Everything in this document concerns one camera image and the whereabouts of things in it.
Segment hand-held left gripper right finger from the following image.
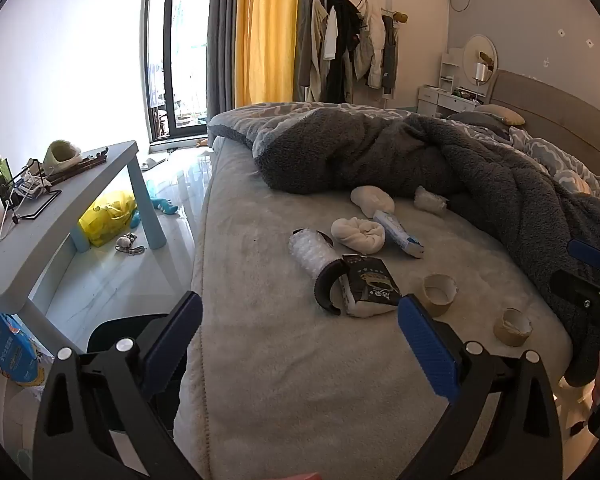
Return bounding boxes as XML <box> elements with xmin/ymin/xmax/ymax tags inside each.
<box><xmin>396</xmin><ymin>294</ymin><xmax>563</xmax><ymax>480</ymax></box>

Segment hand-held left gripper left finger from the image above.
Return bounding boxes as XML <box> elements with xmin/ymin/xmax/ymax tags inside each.
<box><xmin>32</xmin><ymin>290</ymin><xmax>203</xmax><ymax>480</ymax></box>

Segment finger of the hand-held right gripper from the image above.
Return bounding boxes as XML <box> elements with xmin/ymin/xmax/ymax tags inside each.
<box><xmin>551</xmin><ymin>269</ymin><xmax>600</xmax><ymax>307</ymax></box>
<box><xmin>566</xmin><ymin>238</ymin><xmax>600</xmax><ymax>273</ymax></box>

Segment blue white tissue packet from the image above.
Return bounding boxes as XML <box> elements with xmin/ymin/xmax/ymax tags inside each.
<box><xmin>372</xmin><ymin>210</ymin><xmax>425</xmax><ymax>260</ymax></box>

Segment white cloth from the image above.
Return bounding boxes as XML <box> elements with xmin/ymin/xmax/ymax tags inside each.
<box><xmin>331</xmin><ymin>217</ymin><xmax>387</xmax><ymax>254</ymax></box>
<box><xmin>351</xmin><ymin>186</ymin><xmax>396</xmax><ymax>218</ymax></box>

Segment cardboard tape core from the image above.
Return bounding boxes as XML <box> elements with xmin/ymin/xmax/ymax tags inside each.
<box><xmin>422</xmin><ymin>274</ymin><xmax>459</xmax><ymax>317</ymax></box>
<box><xmin>494</xmin><ymin>308</ymin><xmax>533</xmax><ymax>347</ymax></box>

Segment black snack packet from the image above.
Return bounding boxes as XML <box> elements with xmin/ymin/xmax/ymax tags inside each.
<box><xmin>340</xmin><ymin>255</ymin><xmax>402</xmax><ymax>320</ymax></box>

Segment bed with beige sheet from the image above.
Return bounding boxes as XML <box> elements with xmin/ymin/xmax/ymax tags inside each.
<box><xmin>172</xmin><ymin>110</ymin><xmax>581</xmax><ymax>480</ymax></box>

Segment grey white patterned quilt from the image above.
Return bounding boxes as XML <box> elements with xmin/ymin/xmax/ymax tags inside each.
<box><xmin>509</xmin><ymin>125</ymin><xmax>600</xmax><ymax>203</ymax></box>

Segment teal cloth on floor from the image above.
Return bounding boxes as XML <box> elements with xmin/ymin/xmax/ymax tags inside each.
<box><xmin>130</xmin><ymin>180</ymin><xmax>179</xmax><ymax>226</ymax></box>

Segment yellow plastic bag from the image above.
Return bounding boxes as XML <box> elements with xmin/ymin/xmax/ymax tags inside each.
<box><xmin>78</xmin><ymin>190</ymin><xmax>138</xmax><ymax>248</ymax></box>

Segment crumpled clear plastic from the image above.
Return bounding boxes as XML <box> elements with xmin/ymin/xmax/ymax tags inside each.
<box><xmin>414</xmin><ymin>186</ymin><xmax>450</xmax><ymax>217</ymax></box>

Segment bubble wrap roll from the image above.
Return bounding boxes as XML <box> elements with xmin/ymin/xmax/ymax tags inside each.
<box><xmin>288</xmin><ymin>230</ymin><xmax>343</xmax><ymax>279</ymax></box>

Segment grey upholstered headboard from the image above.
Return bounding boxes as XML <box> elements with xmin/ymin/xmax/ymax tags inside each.
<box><xmin>487</xmin><ymin>68</ymin><xmax>600</xmax><ymax>186</ymax></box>

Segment light blue table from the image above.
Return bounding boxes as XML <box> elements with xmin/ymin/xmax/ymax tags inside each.
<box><xmin>0</xmin><ymin>141</ymin><xmax>167</xmax><ymax>356</ymax></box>

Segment beige pillow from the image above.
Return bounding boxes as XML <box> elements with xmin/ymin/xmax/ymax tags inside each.
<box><xmin>472</xmin><ymin>105</ymin><xmax>526</xmax><ymax>127</ymax></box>

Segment grey pillow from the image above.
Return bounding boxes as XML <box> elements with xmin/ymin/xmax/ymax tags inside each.
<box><xmin>447</xmin><ymin>111</ymin><xmax>511</xmax><ymax>138</ymax></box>

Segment blue printed packet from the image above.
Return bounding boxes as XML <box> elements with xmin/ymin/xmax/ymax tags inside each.
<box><xmin>0</xmin><ymin>307</ymin><xmax>46</xmax><ymax>387</ymax></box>

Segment dark wooden sticks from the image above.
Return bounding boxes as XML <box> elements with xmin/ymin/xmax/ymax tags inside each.
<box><xmin>45</xmin><ymin>147</ymin><xmax>110</xmax><ymax>182</ymax></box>

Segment dark grey fleece blanket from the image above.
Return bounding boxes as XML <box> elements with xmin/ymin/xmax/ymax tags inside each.
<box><xmin>207</xmin><ymin>102</ymin><xmax>600</xmax><ymax>388</ymax></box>

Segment white dresser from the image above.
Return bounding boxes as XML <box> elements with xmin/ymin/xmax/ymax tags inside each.
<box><xmin>417</xmin><ymin>50</ymin><xmax>483</xmax><ymax>116</ymax></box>

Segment round mirror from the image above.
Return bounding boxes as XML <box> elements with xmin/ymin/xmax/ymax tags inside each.
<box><xmin>462</xmin><ymin>35</ymin><xmax>499</xmax><ymax>86</ymax></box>

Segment glass balcony door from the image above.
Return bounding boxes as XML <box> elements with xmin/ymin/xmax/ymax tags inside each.
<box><xmin>145</xmin><ymin>0</ymin><xmax>216</xmax><ymax>143</ymax></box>

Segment grey garment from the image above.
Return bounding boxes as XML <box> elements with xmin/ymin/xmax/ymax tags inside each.
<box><xmin>380</xmin><ymin>14</ymin><xmax>399</xmax><ymax>96</ymax></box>

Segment white jacket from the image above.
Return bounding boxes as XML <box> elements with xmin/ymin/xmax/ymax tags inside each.
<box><xmin>355</xmin><ymin>0</ymin><xmax>388</xmax><ymax>89</ymax></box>

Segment grey curtain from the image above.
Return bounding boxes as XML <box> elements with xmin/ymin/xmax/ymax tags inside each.
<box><xmin>206</xmin><ymin>0</ymin><xmax>253</xmax><ymax>126</ymax></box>

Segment black coat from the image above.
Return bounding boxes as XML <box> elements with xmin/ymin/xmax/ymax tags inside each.
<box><xmin>325</xmin><ymin>0</ymin><xmax>364</xmax><ymax>106</ymax></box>

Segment yellow curtain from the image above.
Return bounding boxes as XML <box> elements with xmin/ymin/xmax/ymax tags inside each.
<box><xmin>234</xmin><ymin>0</ymin><xmax>301</xmax><ymax>108</ymax></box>

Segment beige coat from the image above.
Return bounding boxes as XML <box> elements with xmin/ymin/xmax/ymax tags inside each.
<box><xmin>296</xmin><ymin>0</ymin><xmax>332</xmax><ymax>103</ymax></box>

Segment plush keychain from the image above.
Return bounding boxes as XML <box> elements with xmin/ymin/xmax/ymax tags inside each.
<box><xmin>115</xmin><ymin>232</ymin><xmax>147</xmax><ymax>256</ymax></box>

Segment black tape ring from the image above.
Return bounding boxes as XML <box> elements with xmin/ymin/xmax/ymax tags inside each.
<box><xmin>314</xmin><ymin>260</ymin><xmax>353</xmax><ymax>317</ymax></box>

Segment black wire rack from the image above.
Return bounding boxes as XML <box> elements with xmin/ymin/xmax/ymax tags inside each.
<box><xmin>10</xmin><ymin>160</ymin><xmax>63</xmax><ymax>221</ymax></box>

